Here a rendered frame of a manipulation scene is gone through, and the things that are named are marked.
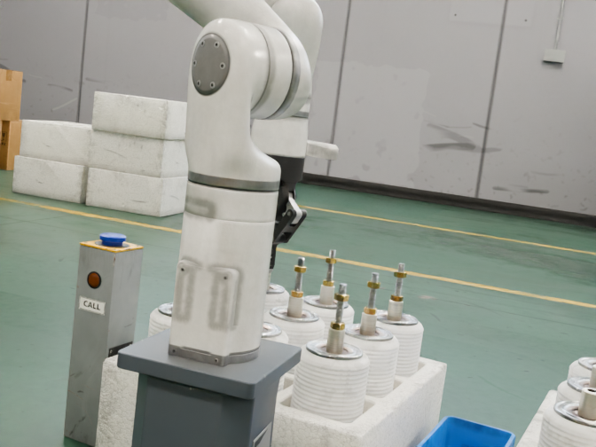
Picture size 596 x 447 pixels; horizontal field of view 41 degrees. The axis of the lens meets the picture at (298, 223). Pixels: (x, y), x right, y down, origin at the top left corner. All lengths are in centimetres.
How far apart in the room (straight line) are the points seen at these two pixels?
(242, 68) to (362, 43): 576
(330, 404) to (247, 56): 48
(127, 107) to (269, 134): 282
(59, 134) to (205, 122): 330
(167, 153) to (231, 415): 305
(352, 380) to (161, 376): 32
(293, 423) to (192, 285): 30
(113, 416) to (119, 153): 277
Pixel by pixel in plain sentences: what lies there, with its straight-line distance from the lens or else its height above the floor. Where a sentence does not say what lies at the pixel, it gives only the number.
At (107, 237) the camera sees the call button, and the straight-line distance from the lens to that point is 126.
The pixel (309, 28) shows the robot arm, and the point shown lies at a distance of 102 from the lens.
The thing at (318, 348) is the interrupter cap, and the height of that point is 25.
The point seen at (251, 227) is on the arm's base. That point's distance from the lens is 77.
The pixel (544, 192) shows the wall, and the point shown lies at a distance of 625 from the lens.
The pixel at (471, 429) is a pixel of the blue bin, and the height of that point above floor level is 11.
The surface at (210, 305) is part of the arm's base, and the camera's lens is 78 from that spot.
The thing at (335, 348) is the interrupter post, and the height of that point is 26.
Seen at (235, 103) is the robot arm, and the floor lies 55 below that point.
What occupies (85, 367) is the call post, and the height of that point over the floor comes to 12.
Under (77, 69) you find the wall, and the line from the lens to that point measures 757.
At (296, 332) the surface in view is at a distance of 117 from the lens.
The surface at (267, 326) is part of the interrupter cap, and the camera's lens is 112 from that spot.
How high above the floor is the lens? 55
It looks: 8 degrees down
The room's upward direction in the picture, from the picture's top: 7 degrees clockwise
